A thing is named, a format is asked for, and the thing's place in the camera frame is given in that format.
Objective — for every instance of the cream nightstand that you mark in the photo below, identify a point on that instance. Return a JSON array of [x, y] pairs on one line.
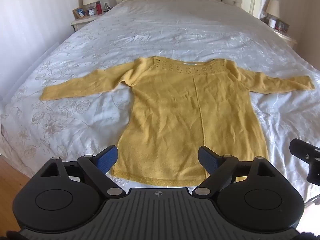
[[285, 37], [81, 23]]

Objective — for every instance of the white wall outlet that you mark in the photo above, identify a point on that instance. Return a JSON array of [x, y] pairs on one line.
[[107, 5]]

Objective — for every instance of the white floral bedspread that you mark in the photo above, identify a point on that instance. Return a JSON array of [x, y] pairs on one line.
[[175, 30]]

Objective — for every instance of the dark photo frame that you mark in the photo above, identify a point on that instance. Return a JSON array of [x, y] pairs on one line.
[[282, 26]]

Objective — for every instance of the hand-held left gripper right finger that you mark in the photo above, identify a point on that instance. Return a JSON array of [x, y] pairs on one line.
[[208, 158]]

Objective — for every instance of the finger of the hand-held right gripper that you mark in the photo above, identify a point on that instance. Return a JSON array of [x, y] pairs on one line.
[[303, 152]]

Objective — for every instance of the red bottle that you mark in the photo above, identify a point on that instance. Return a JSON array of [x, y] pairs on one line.
[[98, 8]]

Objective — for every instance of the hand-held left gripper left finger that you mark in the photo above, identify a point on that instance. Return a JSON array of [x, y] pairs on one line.
[[107, 158]]

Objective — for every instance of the small alarm clock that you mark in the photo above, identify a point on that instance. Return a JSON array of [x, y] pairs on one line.
[[91, 12]]

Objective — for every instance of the wooden photo frame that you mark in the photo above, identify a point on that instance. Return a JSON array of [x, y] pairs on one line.
[[80, 12]]

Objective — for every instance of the yellow knit sweater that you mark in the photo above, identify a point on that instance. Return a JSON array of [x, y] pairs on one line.
[[180, 120]]

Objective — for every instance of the white cylinder device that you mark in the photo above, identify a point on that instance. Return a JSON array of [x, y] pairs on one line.
[[272, 22]]

